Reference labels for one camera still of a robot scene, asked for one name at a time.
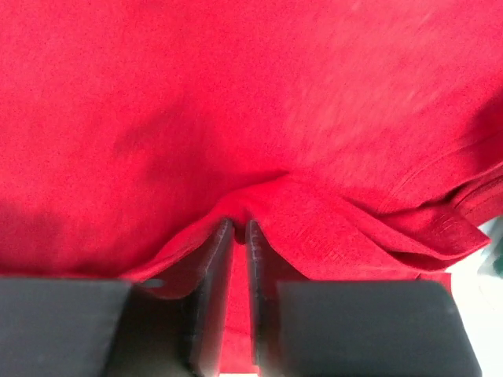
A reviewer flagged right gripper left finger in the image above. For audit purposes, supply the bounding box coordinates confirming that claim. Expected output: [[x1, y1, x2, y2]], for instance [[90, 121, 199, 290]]
[[133, 218, 235, 377]]

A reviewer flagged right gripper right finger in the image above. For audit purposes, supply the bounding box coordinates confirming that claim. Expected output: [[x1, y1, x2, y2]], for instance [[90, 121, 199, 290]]
[[245, 220, 308, 376]]

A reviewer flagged dark red t-shirt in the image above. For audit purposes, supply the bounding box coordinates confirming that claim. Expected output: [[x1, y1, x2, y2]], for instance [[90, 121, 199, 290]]
[[0, 0, 503, 377]]

